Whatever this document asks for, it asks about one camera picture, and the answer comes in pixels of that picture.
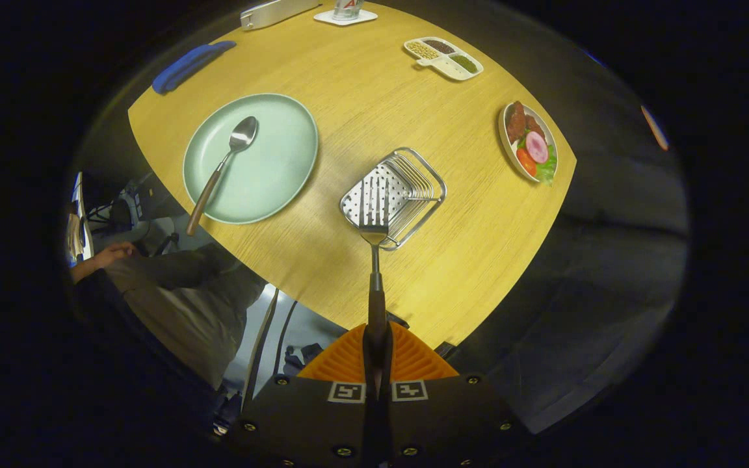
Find spoon with brown handle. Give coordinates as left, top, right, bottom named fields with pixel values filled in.
left=186, top=116, right=259, bottom=236

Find white side desk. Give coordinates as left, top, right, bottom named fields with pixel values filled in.
left=66, top=172, right=96, bottom=267

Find metal wire basket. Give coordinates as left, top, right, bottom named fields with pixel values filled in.
left=339, top=147, right=447, bottom=251

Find blue cloth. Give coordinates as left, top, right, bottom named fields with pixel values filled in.
left=152, top=40, right=237, bottom=95

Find fork with brown handle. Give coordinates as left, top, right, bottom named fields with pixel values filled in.
left=358, top=175, right=389, bottom=391

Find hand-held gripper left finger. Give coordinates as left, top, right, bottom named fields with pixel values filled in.
left=225, top=323, right=377, bottom=468

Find white divided seasoning tray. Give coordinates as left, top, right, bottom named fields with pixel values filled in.
left=404, top=37, right=484, bottom=81

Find person's legs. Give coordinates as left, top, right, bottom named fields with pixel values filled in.
left=105, top=244, right=268, bottom=391

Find white toaster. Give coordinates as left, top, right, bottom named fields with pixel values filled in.
left=240, top=0, right=323, bottom=31

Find plate of meat and vegetables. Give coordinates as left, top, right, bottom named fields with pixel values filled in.
left=499, top=101, right=558, bottom=186

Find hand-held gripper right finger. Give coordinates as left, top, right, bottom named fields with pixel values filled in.
left=376, top=323, right=532, bottom=468

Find black backdrop cloth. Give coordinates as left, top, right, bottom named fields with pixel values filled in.
left=446, top=13, right=690, bottom=433

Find pale green plate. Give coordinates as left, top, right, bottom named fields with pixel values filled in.
left=183, top=94, right=319, bottom=225

